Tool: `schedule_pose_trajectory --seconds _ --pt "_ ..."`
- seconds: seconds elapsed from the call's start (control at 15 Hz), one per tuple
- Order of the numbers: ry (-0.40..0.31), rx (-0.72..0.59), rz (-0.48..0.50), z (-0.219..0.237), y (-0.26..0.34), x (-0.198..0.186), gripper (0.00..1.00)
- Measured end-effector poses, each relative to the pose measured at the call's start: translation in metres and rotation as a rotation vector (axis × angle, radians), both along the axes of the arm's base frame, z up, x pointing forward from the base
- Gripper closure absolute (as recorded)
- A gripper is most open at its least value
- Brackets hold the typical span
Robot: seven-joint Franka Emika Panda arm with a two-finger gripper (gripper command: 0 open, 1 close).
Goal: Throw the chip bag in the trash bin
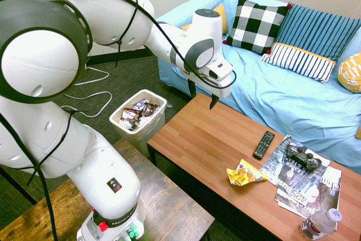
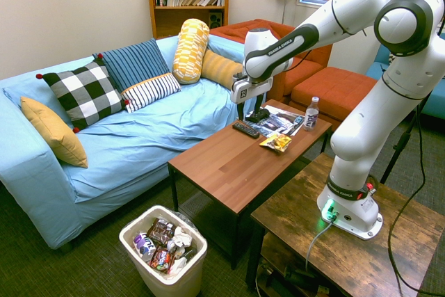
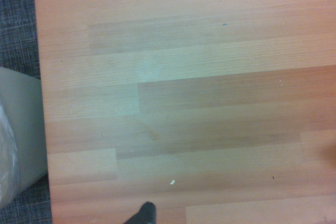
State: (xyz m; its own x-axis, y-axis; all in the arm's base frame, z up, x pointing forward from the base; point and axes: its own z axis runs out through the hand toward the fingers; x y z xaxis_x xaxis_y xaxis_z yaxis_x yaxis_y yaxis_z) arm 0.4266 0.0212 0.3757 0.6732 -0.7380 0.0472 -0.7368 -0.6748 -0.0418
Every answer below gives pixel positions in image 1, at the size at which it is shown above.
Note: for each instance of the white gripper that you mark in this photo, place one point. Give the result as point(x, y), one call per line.
point(217, 88)

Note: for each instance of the yellow chip bag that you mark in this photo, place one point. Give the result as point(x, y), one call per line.
point(245, 174)

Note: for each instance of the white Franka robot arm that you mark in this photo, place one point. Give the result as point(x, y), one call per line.
point(98, 167)

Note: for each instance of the brown snack bag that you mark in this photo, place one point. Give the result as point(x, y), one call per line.
point(151, 108)

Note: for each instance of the white plastic trash bin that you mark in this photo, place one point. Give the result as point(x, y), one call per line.
point(156, 128)

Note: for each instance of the red brown popchips bag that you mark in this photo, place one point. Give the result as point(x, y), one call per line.
point(130, 114)

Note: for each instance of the red-brown wooden coffee table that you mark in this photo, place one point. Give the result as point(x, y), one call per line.
point(211, 145)

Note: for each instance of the purple label hint bottle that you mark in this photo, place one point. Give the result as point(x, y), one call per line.
point(141, 105)

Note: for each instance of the black tv remote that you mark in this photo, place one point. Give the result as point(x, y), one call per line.
point(263, 145)

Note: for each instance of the light blue sofa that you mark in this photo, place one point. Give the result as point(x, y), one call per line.
point(282, 97)

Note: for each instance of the plain mustard pillow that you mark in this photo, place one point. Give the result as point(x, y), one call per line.
point(222, 18)

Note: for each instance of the black white checkered pillow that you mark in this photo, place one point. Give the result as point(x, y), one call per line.
point(256, 23)

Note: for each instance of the white navy striped pillow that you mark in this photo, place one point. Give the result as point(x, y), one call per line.
point(299, 61)

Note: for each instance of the grey leader magazine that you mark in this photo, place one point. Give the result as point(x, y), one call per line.
point(277, 164)

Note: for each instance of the rustic dark wood table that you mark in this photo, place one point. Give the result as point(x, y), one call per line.
point(169, 196)

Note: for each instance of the black game controller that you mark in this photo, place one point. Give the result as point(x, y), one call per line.
point(303, 157)

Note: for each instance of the blue striped pillow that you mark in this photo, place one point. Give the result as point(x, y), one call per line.
point(316, 32)

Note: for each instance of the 425 business magazine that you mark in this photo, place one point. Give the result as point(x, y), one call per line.
point(313, 196)

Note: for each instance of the yellow white patterned bolster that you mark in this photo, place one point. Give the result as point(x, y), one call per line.
point(351, 73)

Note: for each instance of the striped mustard pillow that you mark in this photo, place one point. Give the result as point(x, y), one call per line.
point(358, 132)

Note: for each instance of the clear hint water bottle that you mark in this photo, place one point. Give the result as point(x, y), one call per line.
point(318, 225)

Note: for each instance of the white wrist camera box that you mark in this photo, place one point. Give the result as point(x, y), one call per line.
point(221, 67)

